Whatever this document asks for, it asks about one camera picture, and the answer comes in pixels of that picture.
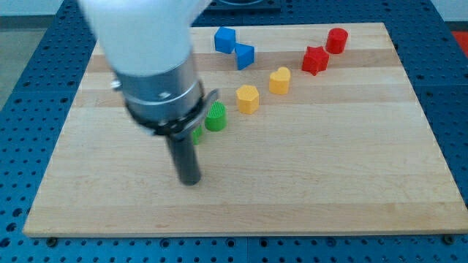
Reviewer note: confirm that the green circle block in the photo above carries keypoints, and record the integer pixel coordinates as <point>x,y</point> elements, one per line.
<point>216,119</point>

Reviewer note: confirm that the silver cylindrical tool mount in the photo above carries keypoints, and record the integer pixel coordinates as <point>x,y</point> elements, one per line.
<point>172,103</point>

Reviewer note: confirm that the yellow hexagon block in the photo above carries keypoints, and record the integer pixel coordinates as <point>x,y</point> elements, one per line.
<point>247,99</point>

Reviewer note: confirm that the yellow heart block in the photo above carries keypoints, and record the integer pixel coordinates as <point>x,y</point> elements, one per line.
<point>279,81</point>

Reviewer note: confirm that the green star block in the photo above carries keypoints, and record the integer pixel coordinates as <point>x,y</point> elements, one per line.
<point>197,134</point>

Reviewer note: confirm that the blue triangle block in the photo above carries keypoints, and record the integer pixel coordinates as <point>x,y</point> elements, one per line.
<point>244,55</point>

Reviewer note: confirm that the dark blue base plate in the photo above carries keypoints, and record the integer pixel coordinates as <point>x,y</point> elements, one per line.
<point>244,5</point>

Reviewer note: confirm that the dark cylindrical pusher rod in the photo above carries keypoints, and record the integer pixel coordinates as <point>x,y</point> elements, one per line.
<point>185,160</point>

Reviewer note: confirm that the red cylinder block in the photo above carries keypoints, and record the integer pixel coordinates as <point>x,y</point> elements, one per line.
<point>336,41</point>

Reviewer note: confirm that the wooden board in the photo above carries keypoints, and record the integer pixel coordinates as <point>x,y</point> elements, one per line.
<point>346,152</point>

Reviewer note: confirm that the red star block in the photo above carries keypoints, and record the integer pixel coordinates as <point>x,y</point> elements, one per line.
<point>315,60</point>

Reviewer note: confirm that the blue cube block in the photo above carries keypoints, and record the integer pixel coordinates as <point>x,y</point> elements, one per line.
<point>225,40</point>

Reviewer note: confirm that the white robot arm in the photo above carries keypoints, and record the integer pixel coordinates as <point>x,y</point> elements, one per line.
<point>147,44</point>

